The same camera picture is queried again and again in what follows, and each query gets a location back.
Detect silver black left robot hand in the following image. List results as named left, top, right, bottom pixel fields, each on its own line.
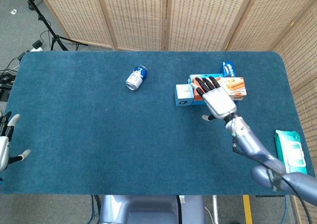
left=0, top=111, right=32, bottom=172

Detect blue table cloth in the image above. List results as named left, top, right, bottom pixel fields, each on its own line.
left=0, top=51, right=317, bottom=195

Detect flat blue carton box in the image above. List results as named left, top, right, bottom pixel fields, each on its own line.
left=187, top=74, right=223, bottom=85

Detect small blue packet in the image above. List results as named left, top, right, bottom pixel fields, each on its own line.
left=219, top=61, right=237, bottom=78

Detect green wet wipes pack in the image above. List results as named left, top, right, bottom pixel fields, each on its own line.
left=274, top=129, right=308, bottom=174

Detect woven wooden folding screen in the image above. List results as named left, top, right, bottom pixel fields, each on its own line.
left=34, top=0, right=317, bottom=224

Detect orange snack box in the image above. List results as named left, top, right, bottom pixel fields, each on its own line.
left=192, top=77, right=248, bottom=106

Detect silver robot torso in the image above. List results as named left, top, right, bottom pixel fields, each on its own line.
left=99, top=195, right=206, bottom=224

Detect black floor cables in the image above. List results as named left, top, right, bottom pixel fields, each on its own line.
left=0, top=56, right=28, bottom=102

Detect light blue speaker box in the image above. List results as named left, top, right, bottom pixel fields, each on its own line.
left=175, top=84, right=195, bottom=107

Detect black tripod stand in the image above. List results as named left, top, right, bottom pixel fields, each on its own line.
left=19, top=0, right=88, bottom=52

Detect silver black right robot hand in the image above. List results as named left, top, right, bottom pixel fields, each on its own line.
left=190, top=76, right=237, bottom=122

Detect blue white drink can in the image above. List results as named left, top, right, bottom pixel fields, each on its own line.
left=125, top=65, right=149, bottom=91

